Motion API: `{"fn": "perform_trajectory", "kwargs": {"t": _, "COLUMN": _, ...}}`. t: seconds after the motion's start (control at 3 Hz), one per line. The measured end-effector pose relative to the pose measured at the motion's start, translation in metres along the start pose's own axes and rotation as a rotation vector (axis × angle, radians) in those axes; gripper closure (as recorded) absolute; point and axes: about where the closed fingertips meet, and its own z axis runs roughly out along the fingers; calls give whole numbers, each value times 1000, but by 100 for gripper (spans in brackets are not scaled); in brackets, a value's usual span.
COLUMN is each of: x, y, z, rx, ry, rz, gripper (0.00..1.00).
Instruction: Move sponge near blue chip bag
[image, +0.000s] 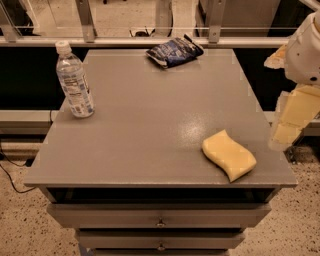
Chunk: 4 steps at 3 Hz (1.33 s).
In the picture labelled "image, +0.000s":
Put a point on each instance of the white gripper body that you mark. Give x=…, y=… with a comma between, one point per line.
x=304, y=58

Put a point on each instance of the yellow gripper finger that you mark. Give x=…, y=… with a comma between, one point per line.
x=294, y=111
x=276, y=60

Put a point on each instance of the yellow wavy sponge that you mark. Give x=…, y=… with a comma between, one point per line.
x=234, y=159

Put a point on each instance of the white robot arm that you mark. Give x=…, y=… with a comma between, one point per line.
x=300, y=59

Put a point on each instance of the blue chip bag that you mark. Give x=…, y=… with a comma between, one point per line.
x=175, y=52

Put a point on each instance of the top grey drawer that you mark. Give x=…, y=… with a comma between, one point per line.
x=85, y=216

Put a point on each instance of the grey drawer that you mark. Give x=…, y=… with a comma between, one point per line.
x=159, y=239
x=85, y=216

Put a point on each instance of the grey drawer cabinet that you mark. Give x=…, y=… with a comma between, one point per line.
x=143, y=144

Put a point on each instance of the clear plastic water bottle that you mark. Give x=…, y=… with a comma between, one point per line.
x=72, y=78

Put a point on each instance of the lower grey drawer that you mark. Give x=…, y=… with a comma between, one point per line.
x=159, y=239

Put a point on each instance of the metal railing frame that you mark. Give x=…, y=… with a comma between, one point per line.
x=127, y=23

